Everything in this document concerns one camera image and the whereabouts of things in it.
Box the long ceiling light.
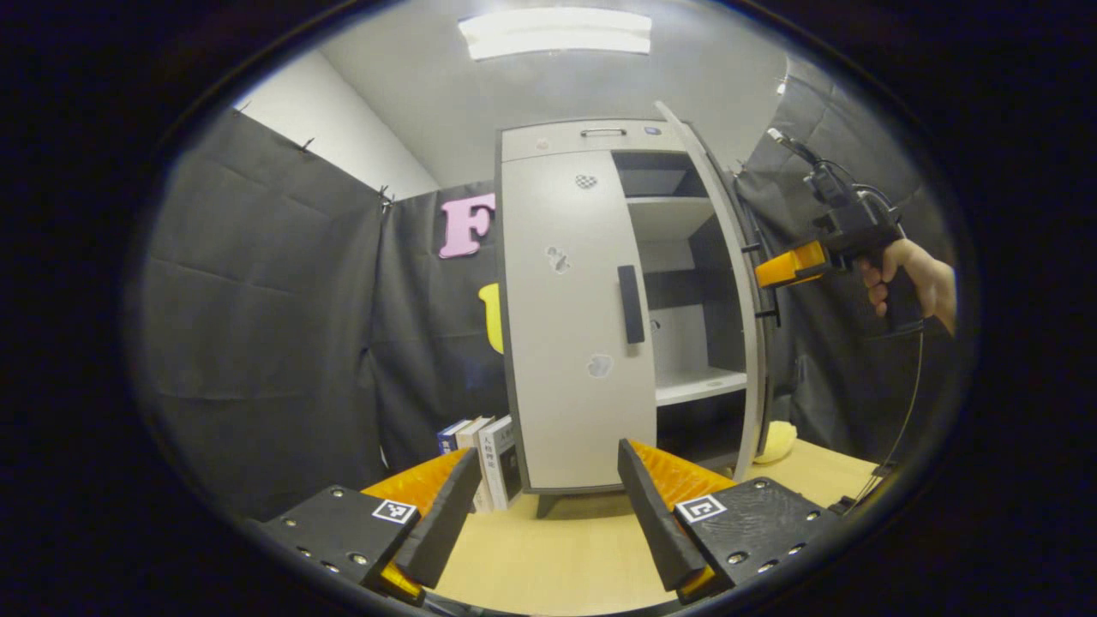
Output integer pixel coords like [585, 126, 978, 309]
[457, 9, 652, 61]

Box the white shoe cabinet door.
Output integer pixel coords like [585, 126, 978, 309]
[656, 101, 782, 481]
[500, 153, 659, 494]

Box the white cabinet drawer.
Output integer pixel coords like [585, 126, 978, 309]
[501, 120, 686, 162]

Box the thin black cable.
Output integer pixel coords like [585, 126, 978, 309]
[844, 321, 928, 515]

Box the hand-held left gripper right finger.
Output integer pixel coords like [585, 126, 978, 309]
[617, 439, 842, 605]

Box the pale yellow soft object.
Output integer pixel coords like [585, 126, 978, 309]
[752, 420, 798, 465]

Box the thin white book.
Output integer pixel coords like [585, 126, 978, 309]
[456, 416, 496, 451]

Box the white double-door shoe cabinet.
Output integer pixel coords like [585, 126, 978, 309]
[495, 118, 772, 519]

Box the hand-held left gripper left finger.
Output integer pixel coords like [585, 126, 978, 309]
[257, 446, 483, 605]

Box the black backdrop cloth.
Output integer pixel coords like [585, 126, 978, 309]
[129, 56, 961, 524]

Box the white book with black print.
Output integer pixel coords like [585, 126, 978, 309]
[476, 416, 524, 512]

